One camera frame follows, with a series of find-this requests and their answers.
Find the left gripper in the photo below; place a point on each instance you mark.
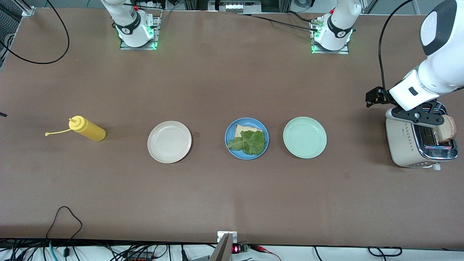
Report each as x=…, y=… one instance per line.
x=379, y=95

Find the yellow mustard squeeze bottle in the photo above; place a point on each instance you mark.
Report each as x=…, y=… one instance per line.
x=90, y=130

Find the green lettuce leaf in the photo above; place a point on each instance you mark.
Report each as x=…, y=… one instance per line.
x=250, y=143

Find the brown bread slice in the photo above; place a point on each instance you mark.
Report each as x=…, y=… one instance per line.
x=243, y=129
x=447, y=128

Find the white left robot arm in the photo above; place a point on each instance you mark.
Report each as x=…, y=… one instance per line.
x=442, y=61

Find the light green round plate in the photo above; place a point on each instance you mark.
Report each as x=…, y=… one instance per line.
x=305, y=137

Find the blue round plate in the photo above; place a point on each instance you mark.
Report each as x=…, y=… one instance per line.
x=232, y=145

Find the beige round plate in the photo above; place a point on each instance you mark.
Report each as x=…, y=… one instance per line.
x=169, y=142

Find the cream and chrome toaster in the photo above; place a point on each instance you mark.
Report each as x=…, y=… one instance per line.
x=400, y=145

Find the black mesh chair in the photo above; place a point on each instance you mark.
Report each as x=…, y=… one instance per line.
x=7, y=25

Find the black device with white lights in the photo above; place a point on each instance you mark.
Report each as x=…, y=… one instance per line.
x=235, y=6

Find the black and red power strip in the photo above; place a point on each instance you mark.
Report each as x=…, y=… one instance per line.
x=139, y=257

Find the circuit board with red display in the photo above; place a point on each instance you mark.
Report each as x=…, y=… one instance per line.
x=239, y=248

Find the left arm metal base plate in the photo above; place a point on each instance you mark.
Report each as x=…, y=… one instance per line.
x=331, y=52

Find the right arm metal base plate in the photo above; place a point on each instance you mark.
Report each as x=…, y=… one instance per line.
x=137, y=48

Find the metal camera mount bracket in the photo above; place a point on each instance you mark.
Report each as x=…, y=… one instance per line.
x=226, y=237

